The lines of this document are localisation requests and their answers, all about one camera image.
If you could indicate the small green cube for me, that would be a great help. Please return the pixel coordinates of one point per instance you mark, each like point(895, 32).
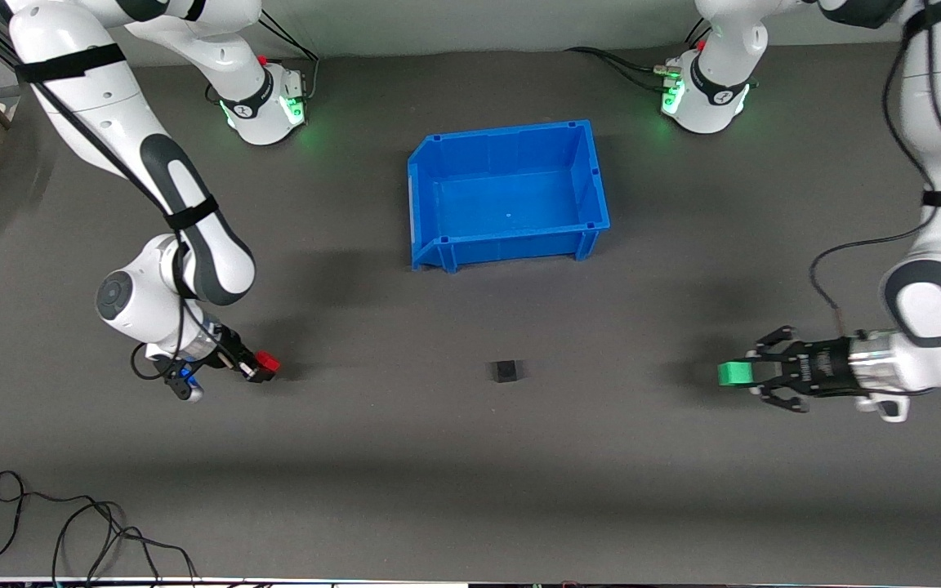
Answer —
point(732, 374)

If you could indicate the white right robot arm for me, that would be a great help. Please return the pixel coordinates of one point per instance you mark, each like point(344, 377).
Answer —
point(103, 90)

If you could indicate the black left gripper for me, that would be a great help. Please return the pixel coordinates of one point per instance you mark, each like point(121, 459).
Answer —
point(822, 364)

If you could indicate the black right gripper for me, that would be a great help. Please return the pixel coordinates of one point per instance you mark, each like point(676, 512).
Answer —
point(229, 349)

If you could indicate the dark grey table mat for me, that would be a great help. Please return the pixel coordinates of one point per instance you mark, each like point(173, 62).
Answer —
point(470, 457)

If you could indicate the blue plastic storage bin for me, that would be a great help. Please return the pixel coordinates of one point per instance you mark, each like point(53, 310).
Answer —
point(511, 204)

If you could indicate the small red cube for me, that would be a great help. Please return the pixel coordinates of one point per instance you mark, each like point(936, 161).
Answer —
point(268, 362)

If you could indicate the small black cube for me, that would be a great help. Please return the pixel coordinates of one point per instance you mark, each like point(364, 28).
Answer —
point(506, 372)

